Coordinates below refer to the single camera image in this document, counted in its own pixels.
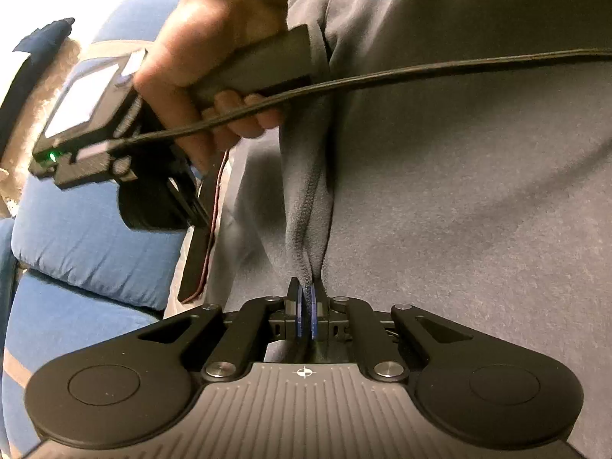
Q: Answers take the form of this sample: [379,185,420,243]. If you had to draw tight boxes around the black cable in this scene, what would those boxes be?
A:
[107,48,612,154]

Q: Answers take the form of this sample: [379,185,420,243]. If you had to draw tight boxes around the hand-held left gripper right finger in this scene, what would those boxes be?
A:
[310,286,472,382]

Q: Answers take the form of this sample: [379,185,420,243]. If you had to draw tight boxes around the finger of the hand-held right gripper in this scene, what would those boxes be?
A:
[165,172,213,228]

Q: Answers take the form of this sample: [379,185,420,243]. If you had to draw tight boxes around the blue pillow with grey stripes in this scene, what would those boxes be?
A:
[0,268,163,459]
[10,0,192,311]

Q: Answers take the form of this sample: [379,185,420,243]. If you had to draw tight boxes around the grey sweatpants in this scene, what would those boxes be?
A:
[205,0,612,459]

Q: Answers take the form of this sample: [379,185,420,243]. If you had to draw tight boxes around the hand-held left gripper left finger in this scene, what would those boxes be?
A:
[138,277,307,383]

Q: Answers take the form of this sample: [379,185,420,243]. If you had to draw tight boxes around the black belt with red edge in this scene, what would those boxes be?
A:
[178,150,235,303]

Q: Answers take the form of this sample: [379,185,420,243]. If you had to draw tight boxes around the person's right hand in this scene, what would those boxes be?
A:
[133,0,290,173]

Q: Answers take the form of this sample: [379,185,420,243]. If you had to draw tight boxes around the cream patterned cloth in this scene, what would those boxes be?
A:
[0,33,96,211]

